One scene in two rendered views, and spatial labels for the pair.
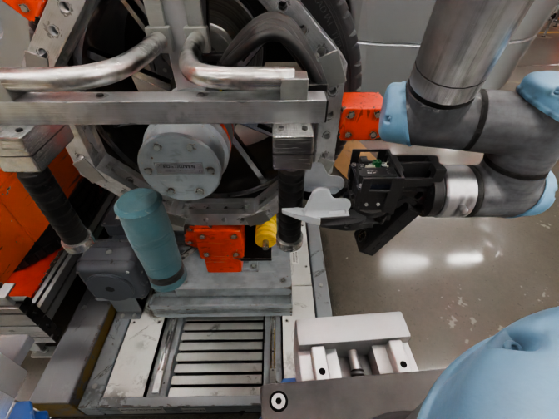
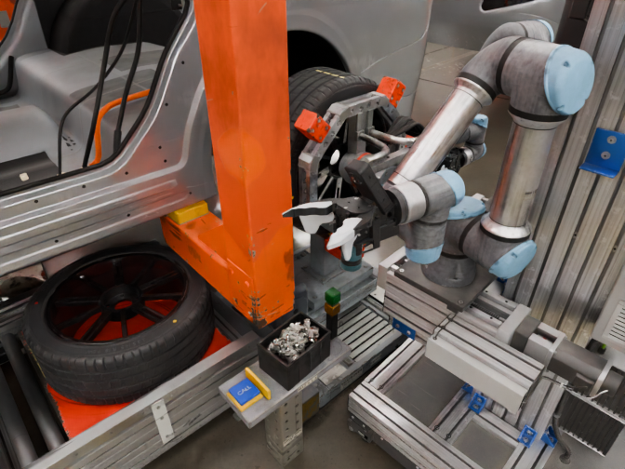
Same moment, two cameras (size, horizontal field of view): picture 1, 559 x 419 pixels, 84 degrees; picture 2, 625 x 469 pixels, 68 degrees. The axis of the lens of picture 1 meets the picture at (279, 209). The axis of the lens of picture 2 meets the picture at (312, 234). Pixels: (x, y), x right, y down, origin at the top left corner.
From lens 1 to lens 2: 158 cm
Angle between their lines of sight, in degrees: 33
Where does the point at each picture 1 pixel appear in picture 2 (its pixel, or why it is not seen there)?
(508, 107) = (472, 127)
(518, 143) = (477, 135)
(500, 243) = not seen: hidden behind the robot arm
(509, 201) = (479, 153)
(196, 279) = (320, 292)
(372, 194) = (453, 163)
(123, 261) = (299, 285)
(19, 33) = (196, 159)
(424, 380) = not seen: hidden behind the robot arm
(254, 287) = (354, 277)
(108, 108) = (393, 159)
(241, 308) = (352, 296)
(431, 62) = not seen: hidden behind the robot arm
